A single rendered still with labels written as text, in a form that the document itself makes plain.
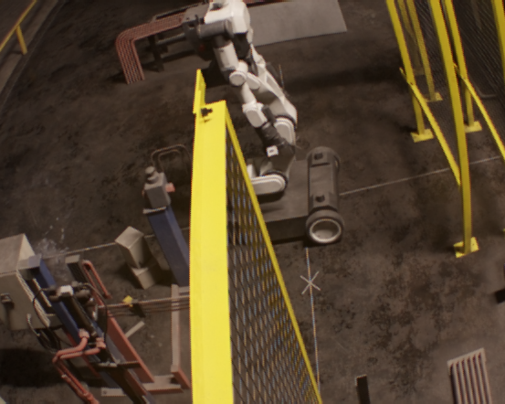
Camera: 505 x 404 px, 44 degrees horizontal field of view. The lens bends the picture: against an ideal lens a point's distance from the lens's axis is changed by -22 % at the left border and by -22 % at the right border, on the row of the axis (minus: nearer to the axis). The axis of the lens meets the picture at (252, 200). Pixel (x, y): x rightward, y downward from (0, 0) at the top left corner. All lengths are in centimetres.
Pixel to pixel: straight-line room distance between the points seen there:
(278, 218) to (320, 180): 32
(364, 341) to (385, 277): 43
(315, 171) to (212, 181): 264
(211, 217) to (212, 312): 24
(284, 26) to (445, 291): 307
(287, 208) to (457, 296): 117
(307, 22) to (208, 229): 459
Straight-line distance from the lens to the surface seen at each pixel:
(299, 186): 408
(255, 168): 410
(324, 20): 590
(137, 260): 399
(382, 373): 329
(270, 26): 590
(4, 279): 310
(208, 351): 119
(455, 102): 312
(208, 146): 160
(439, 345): 334
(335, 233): 392
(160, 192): 358
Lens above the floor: 268
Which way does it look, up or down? 38 degrees down
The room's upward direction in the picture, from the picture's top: 18 degrees counter-clockwise
